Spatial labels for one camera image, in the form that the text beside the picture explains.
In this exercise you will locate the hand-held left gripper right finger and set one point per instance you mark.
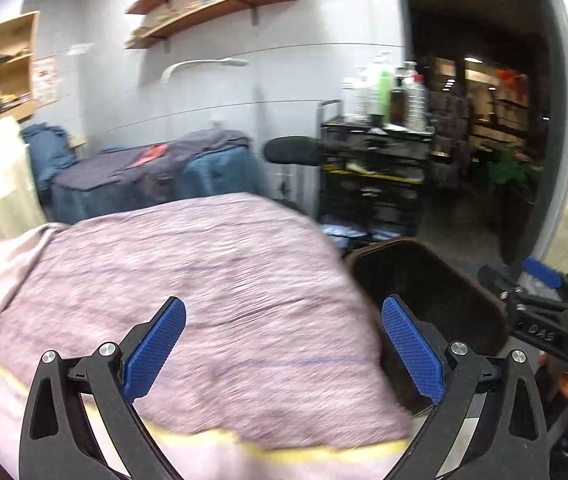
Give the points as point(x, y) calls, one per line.
point(411, 347)

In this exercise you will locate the white floor lamp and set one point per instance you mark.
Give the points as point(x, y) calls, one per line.
point(203, 63)

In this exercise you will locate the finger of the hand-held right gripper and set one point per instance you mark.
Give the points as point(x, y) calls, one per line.
point(496, 282)
point(541, 271)

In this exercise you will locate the grey blanket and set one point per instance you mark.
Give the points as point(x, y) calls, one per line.
point(198, 147)

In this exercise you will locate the black trolley cart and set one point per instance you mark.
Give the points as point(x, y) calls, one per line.
point(374, 185)

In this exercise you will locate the wall poster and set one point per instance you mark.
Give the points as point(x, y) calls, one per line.
point(44, 80)

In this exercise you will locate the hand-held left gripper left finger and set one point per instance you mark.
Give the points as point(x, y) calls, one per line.
point(156, 347)

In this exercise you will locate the black stool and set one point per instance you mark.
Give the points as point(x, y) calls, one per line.
point(291, 150)

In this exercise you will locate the pink polka dot blanket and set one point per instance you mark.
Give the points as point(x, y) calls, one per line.
point(8, 260)

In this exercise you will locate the group of toiletry bottles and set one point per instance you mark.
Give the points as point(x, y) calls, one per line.
point(384, 95)

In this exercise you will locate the wooden cubby shelf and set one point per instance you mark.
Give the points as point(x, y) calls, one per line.
point(8, 110)

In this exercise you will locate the red cloth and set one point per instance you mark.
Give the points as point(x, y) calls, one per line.
point(149, 155)

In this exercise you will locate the cream towel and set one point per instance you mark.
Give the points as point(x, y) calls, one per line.
point(3, 180)

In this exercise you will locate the green potted plant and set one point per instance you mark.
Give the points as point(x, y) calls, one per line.
point(511, 172)

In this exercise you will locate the grey massage bed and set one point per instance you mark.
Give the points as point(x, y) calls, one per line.
point(88, 185)

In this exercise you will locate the black trash bin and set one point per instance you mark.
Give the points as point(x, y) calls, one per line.
point(429, 300)

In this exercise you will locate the blue cloth pile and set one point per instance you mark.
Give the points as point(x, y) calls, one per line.
point(46, 150)

